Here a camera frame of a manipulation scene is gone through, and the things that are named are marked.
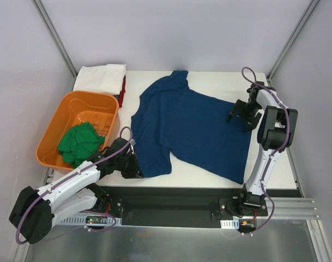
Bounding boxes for blue t shirt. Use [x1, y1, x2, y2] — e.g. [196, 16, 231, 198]
[131, 70, 251, 184]

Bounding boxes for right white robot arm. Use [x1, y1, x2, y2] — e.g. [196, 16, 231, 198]
[224, 81, 298, 217]

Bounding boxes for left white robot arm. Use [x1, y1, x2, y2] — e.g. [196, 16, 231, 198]
[9, 137, 141, 245]

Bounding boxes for green t shirt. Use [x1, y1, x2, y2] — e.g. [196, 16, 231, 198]
[57, 122, 105, 168]

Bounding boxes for orange plastic basket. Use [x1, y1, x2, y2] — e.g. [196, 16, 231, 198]
[35, 91, 120, 174]

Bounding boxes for red folded t shirt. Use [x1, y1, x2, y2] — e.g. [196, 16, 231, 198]
[118, 76, 126, 108]

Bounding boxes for white folded t shirt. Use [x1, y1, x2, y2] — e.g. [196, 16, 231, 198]
[73, 64, 126, 95]

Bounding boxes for left slotted cable duct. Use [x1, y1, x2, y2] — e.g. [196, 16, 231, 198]
[58, 214, 122, 227]

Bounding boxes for slotted cable duct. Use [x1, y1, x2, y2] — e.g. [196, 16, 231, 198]
[58, 214, 122, 227]
[220, 219, 239, 230]

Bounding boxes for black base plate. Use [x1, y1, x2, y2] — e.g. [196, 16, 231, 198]
[103, 186, 268, 228]

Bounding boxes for aluminium frame rail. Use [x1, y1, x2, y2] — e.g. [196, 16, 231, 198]
[26, 190, 322, 219]

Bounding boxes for right slotted cable duct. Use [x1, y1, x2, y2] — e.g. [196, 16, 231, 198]
[220, 219, 239, 230]

